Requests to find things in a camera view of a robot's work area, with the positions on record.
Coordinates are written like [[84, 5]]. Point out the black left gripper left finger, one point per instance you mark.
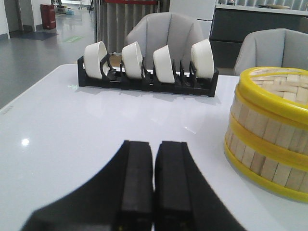
[[118, 198]]

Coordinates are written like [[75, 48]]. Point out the black bowl rack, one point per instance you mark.
[[184, 84]]

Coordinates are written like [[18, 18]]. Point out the dark counter cabinet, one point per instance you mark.
[[231, 24]]

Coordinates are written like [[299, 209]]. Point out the white cabinet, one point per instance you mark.
[[198, 9]]

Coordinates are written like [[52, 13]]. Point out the right grey chair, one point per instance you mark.
[[274, 47]]

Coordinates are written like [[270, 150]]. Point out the left grey chair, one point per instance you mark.
[[179, 32]]

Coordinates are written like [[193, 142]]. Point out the grey chair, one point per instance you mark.
[[179, 32], [274, 47]]

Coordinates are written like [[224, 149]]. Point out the bamboo steamer basket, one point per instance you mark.
[[268, 134], [277, 169]]

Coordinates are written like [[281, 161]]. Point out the red bin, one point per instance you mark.
[[48, 16]]

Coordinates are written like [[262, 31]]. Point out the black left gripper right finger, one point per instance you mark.
[[183, 199]]

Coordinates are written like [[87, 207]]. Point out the white bowl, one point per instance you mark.
[[163, 66], [202, 58], [93, 55], [132, 59]]

